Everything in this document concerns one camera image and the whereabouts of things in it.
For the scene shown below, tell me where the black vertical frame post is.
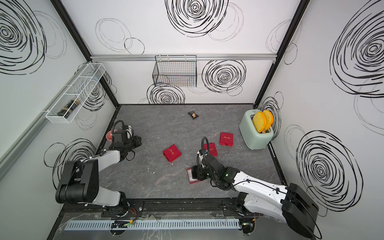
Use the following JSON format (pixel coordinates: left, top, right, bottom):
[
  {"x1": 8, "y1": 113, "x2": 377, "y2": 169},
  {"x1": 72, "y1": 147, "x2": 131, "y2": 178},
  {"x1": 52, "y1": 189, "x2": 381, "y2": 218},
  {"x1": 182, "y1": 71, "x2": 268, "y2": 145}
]
[
  {"x1": 50, "y1": 0, "x2": 120, "y2": 109},
  {"x1": 253, "y1": 0, "x2": 310, "y2": 109}
]

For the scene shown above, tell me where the orange toast slice back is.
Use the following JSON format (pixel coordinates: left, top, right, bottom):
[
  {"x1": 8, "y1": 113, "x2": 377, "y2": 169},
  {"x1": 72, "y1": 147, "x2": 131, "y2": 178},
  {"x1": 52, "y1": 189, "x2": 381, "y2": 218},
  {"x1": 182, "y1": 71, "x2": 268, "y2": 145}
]
[{"x1": 263, "y1": 110, "x2": 274, "y2": 132}]

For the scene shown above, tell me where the white slotted cable duct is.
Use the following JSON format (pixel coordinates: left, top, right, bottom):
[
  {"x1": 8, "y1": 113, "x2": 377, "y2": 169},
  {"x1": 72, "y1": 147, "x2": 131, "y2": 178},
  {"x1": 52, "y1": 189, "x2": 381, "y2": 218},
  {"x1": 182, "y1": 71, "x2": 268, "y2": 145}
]
[{"x1": 64, "y1": 219, "x2": 241, "y2": 231}]

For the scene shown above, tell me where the small black snack packet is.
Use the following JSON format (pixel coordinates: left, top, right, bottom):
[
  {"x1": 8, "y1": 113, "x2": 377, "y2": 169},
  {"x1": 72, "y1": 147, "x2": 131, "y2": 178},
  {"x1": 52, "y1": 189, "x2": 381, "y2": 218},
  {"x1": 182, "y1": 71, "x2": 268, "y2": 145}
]
[{"x1": 188, "y1": 111, "x2": 199, "y2": 120}]

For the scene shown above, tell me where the yellow toast slice front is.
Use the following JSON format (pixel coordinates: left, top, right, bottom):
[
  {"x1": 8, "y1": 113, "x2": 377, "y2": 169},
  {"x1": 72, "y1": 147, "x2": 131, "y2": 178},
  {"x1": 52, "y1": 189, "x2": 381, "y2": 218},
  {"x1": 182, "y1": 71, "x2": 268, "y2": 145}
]
[{"x1": 252, "y1": 112, "x2": 267, "y2": 133}]

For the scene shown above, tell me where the white wire wall shelf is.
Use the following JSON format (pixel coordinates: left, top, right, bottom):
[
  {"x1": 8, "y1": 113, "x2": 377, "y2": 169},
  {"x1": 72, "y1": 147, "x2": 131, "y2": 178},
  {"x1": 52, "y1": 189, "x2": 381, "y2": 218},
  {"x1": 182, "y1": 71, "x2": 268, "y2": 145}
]
[{"x1": 46, "y1": 63, "x2": 106, "y2": 124}]

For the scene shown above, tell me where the black vertical frame post left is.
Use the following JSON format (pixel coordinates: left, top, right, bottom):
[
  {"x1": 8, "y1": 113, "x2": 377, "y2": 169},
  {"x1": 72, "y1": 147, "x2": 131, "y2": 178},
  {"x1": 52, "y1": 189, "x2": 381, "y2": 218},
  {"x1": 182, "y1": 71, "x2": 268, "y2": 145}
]
[{"x1": 50, "y1": 0, "x2": 120, "y2": 109}]

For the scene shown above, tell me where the red jewelry box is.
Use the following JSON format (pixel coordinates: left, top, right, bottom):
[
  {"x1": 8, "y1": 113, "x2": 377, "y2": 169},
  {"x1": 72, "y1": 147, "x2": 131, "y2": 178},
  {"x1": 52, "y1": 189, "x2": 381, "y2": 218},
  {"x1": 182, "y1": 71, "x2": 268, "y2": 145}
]
[
  {"x1": 163, "y1": 144, "x2": 182, "y2": 163},
  {"x1": 187, "y1": 166, "x2": 200, "y2": 185}
]

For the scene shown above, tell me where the black vertical frame post right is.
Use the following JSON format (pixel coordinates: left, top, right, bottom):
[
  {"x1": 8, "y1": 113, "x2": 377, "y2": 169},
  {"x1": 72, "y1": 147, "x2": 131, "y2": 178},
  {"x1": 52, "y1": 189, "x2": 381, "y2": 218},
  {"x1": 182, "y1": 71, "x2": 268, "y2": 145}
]
[{"x1": 253, "y1": 0, "x2": 310, "y2": 109}]

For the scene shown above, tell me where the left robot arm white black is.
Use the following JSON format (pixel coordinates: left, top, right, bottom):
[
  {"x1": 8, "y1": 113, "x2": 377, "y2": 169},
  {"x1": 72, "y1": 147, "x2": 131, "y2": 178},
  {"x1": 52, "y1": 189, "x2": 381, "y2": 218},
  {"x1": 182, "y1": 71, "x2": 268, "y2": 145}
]
[{"x1": 55, "y1": 120, "x2": 142, "y2": 208}]

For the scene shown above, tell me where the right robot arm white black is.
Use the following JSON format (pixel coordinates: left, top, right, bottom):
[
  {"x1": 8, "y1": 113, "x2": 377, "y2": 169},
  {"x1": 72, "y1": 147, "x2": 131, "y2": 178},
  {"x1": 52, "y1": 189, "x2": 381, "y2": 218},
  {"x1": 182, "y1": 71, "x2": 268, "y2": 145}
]
[{"x1": 192, "y1": 137, "x2": 322, "y2": 240}]

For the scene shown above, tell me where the black wire wall basket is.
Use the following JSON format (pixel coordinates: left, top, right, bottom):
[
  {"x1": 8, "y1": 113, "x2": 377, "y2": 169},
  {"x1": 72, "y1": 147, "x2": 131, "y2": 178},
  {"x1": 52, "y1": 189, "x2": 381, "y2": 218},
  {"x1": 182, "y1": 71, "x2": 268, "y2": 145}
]
[{"x1": 152, "y1": 55, "x2": 198, "y2": 87}]

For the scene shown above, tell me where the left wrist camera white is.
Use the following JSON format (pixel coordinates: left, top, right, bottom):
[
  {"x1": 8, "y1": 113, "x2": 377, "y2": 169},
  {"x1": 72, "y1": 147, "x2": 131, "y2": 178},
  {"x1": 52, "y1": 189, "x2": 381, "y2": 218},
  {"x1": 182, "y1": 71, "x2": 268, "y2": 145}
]
[{"x1": 122, "y1": 125, "x2": 134, "y2": 141}]

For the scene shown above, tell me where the mint green toaster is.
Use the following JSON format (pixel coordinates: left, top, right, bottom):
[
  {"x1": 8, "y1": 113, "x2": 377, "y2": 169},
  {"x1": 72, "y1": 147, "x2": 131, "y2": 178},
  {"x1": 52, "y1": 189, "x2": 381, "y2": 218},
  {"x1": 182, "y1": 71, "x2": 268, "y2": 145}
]
[{"x1": 239, "y1": 110, "x2": 274, "y2": 150}]

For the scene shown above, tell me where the pink plastic cup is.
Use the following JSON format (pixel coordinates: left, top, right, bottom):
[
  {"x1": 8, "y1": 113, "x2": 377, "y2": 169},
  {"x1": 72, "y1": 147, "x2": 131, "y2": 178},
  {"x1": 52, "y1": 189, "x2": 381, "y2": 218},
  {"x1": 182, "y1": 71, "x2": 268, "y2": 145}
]
[{"x1": 106, "y1": 131, "x2": 113, "y2": 143}]

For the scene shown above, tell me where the dark bottle on shelf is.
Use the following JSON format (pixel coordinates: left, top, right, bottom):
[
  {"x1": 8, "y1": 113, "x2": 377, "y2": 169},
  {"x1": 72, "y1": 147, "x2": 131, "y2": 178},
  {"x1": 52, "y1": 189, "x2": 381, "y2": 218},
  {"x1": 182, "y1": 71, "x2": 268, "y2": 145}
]
[{"x1": 57, "y1": 99, "x2": 80, "y2": 119}]

